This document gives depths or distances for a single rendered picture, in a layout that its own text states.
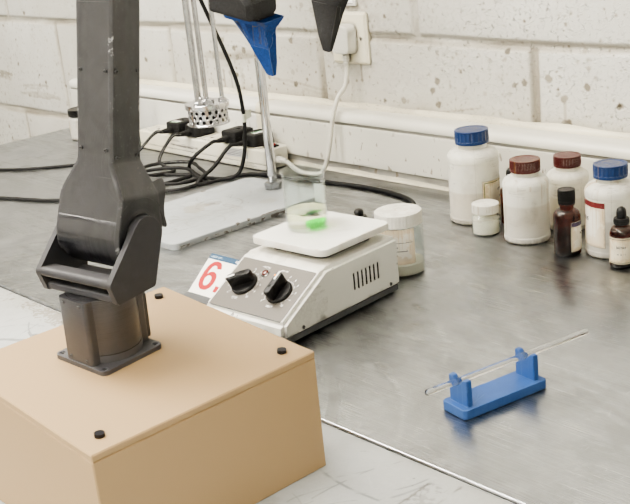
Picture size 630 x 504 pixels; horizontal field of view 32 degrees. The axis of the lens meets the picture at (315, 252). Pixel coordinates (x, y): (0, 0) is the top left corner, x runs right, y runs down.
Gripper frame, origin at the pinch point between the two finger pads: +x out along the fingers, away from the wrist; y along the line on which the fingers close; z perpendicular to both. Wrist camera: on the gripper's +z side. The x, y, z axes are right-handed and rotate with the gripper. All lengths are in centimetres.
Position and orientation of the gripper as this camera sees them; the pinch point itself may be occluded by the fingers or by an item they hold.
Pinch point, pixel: (298, 30)
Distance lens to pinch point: 116.1
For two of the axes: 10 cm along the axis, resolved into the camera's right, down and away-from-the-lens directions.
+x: 0.5, 8.6, 5.0
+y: 6.8, -4.0, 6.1
